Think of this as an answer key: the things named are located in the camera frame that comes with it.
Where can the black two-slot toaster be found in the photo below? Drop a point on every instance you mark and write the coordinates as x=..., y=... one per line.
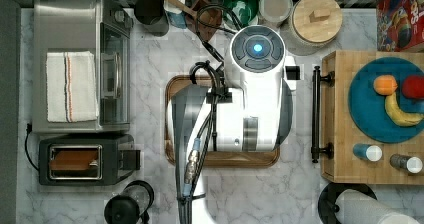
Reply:
x=117, y=159

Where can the black drawer handle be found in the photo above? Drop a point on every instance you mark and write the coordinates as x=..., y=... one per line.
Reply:
x=317, y=79

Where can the Froot Loops cereal box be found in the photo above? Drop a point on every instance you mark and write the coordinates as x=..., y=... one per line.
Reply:
x=400, y=25

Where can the grey metal shaker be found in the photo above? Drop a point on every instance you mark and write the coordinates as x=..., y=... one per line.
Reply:
x=411, y=164

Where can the black paper towel holder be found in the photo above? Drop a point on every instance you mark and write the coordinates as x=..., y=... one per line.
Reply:
x=327, y=207

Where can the glass french press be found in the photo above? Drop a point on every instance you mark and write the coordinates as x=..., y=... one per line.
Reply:
x=131, y=205

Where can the blue plate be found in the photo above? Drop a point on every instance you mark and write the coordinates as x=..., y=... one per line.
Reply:
x=367, y=107

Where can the dark grey cup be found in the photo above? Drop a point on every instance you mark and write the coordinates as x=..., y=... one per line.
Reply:
x=151, y=14

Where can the paper towel roll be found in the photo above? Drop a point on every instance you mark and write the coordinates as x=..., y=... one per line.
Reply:
x=358, y=208

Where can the brown wooden utensil holder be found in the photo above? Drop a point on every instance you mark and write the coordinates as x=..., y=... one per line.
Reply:
x=214, y=19

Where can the yellow banana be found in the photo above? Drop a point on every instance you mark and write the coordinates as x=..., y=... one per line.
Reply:
x=398, y=116

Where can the light blue mug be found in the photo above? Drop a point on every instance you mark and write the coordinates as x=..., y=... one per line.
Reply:
x=275, y=12

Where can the white striped folded towel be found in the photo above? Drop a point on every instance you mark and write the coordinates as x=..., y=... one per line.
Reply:
x=71, y=87

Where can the white and blue bottle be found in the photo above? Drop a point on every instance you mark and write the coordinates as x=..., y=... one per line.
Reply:
x=175, y=15

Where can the wooden toast slice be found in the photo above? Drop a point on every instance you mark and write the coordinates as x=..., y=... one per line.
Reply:
x=71, y=160

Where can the ceramic jar with wooden lid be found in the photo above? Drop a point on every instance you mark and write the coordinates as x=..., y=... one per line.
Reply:
x=312, y=25

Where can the red apple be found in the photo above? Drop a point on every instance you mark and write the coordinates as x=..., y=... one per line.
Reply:
x=413, y=87

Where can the wooden spoon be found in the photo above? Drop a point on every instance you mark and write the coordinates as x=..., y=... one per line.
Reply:
x=206, y=18

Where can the stainless steel toaster oven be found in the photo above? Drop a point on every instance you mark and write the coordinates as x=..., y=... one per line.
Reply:
x=101, y=27

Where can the wooden cutting board tray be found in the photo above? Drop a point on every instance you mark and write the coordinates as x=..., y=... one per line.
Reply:
x=216, y=159

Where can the orange fruit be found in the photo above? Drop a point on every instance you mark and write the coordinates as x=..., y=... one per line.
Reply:
x=385, y=85

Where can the green mug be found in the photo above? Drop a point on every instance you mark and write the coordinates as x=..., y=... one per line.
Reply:
x=245, y=10

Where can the blue shaker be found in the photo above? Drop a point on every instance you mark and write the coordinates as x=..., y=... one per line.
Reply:
x=368, y=152

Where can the wooden drawer box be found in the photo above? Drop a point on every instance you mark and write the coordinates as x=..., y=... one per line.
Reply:
x=338, y=129

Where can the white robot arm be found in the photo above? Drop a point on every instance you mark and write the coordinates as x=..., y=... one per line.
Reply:
x=243, y=105

